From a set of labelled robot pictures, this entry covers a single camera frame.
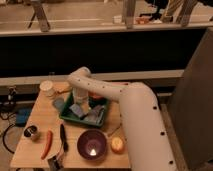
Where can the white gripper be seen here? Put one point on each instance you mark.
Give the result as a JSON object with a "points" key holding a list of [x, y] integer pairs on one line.
{"points": [[84, 104]]}

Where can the blue sponge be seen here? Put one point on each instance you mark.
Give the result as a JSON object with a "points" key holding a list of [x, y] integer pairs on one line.
{"points": [[77, 110]]}

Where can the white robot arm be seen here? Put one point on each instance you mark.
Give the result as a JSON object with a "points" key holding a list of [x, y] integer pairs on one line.
{"points": [[147, 141]]}

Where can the white plastic cup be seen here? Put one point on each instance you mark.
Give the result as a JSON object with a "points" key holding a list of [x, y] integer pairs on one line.
{"points": [[47, 88]]}

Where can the metal cup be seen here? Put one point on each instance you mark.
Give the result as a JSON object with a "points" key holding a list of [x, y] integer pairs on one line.
{"points": [[32, 133]]}

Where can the red bowl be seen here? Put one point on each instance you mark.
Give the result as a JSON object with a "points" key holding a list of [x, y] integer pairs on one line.
{"points": [[95, 96]]}

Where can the green plastic tray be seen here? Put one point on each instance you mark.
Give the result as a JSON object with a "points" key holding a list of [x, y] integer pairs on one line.
{"points": [[67, 115]]}

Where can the grey cloth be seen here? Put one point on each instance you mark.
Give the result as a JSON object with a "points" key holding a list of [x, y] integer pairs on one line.
{"points": [[95, 115]]}

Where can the wooden spoon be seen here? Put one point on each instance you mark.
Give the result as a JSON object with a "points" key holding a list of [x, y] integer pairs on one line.
{"points": [[65, 89]]}

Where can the purple bowl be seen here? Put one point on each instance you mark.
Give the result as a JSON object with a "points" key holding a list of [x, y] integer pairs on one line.
{"points": [[92, 145]]}

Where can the silver fork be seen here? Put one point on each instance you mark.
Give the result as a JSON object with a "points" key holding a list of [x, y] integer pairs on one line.
{"points": [[113, 131]]}

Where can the orange fruit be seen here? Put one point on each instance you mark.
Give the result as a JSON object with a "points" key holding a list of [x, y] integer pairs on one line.
{"points": [[117, 145]]}

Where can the blue box on floor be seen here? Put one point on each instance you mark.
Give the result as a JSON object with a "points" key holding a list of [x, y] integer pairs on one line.
{"points": [[22, 117]]}

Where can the orange carrot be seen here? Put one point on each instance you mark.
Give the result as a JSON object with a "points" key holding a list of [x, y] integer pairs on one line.
{"points": [[48, 144]]}

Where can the small dark metal object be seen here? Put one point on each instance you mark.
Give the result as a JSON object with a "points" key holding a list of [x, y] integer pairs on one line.
{"points": [[54, 164]]}

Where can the black handled knife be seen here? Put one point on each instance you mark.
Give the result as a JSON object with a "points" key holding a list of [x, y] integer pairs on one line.
{"points": [[63, 138]]}

